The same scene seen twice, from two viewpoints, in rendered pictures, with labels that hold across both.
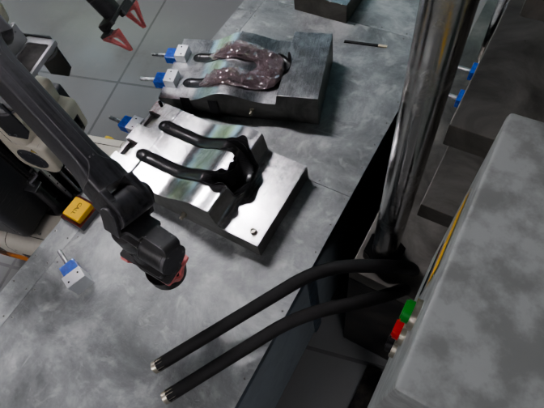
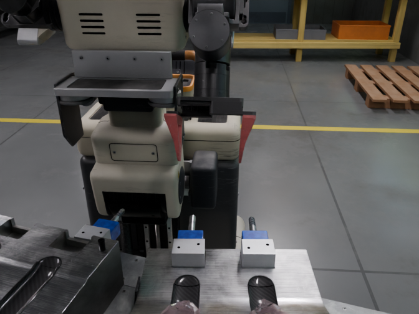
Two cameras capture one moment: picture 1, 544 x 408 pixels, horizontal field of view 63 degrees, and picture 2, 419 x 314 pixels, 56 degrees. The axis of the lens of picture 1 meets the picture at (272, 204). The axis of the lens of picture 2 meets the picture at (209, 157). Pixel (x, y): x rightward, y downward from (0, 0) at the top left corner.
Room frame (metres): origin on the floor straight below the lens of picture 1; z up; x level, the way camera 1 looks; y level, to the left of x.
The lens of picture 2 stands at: (0.90, -0.25, 1.28)
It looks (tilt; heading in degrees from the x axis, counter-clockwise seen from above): 27 degrees down; 65
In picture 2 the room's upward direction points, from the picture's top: straight up
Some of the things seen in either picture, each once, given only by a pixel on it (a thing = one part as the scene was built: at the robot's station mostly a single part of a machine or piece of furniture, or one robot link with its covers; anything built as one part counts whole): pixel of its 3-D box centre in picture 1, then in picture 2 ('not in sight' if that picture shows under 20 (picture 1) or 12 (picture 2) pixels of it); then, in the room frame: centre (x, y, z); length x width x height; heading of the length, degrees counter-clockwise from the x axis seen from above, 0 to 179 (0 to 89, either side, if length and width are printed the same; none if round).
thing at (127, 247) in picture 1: (134, 235); not in sight; (0.39, 0.25, 1.17); 0.07 x 0.06 x 0.07; 45
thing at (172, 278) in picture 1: (168, 267); not in sight; (0.37, 0.23, 1.04); 0.07 x 0.07 x 0.09; 48
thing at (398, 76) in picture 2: not in sight; (397, 86); (4.43, 2.65, 0.06); 1.39 x 0.91 x 0.12; 61
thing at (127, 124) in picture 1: (125, 123); (107, 228); (0.98, 0.38, 0.83); 0.13 x 0.05 x 0.05; 50
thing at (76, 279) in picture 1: (70, 267); not in sight; (0.54, 0.55, 0.83); 0.13 x 0.05 x 0.05; 28
